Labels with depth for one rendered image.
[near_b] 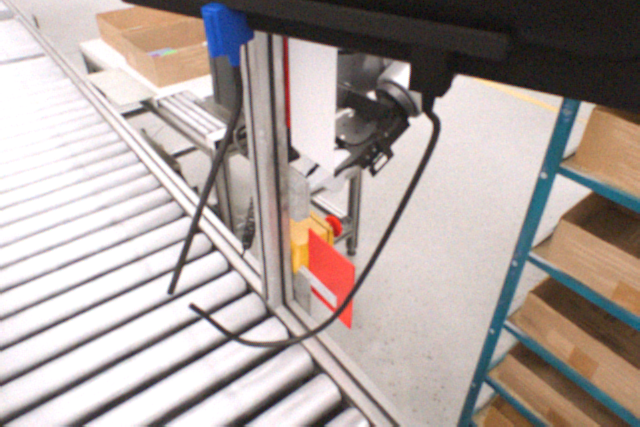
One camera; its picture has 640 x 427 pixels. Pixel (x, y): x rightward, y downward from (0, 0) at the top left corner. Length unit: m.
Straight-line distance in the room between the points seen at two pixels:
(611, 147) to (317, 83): 0.50
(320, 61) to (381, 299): 1.39
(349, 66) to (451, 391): 1.13
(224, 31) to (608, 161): 0.66
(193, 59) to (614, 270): 1.27
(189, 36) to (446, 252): 1.32
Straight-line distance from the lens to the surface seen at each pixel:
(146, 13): 2.18
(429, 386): 1.65
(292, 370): 0.75
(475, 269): 2.03
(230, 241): 0.95
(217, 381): 0.77
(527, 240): 0.95
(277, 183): 0.67
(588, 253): 0.95
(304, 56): 0.56
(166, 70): 1.59
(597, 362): 1.07
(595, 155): 0.88
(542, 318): 1.09
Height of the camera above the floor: 1.37
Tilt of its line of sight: 35 degrees down
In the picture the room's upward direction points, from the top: straight up
